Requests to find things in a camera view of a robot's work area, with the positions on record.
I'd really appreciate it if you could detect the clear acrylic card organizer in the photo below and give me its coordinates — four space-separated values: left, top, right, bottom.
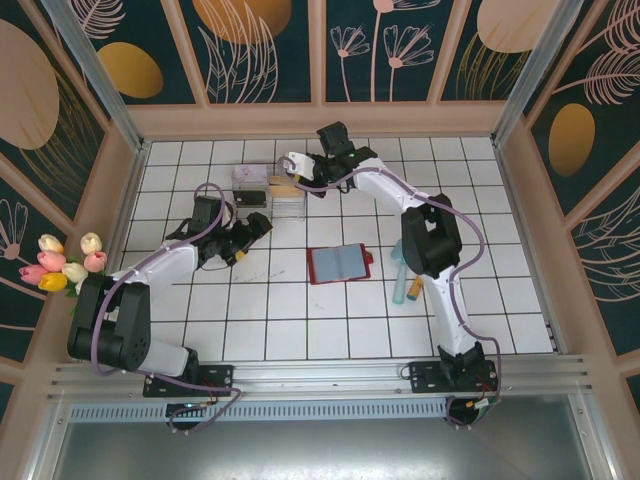
230 161 308 222

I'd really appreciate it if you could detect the red card holder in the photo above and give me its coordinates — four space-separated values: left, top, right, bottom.
305 242 376 286

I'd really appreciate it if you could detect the gold card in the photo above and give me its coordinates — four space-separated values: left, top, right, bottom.
268 174 297 199

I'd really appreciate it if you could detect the black card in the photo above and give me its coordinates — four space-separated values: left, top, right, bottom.
234 189 267 208

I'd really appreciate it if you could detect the pink floral card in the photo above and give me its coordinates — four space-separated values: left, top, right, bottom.
232 164 270 184

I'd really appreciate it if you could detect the teal tube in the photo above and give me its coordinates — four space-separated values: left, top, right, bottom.
391 238 420 306

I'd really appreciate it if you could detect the tulip flower bouquet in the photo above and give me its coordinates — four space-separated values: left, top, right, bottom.
64 252 112 316

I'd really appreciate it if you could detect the yellow artificial tulip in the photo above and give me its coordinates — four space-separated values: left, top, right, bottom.
38 272 69 293

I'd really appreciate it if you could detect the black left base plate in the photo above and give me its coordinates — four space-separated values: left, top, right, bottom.
143 363 235 399

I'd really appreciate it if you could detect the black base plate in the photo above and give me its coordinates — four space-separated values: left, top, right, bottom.
143 363 235 399
408 359 501 397

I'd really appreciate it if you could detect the aluminium mounting rail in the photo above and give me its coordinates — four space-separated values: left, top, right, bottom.
47 353 597 402

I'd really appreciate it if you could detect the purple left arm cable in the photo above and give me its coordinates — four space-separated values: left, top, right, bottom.
92 182 244 437

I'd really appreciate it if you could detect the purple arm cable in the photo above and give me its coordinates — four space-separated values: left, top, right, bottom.
277 156 502 432
92 182 244 437

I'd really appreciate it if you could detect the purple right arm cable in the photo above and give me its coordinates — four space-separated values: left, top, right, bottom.
277 156 502 432

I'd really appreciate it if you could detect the slotted grey cable duct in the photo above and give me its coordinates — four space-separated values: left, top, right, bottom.
67 402 451 422

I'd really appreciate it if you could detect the aluminium frame post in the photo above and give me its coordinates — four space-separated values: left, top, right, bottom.
491 0 596 147
40 0 152 152

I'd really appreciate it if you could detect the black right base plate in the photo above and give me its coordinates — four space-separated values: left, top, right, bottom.
408 359 501 397

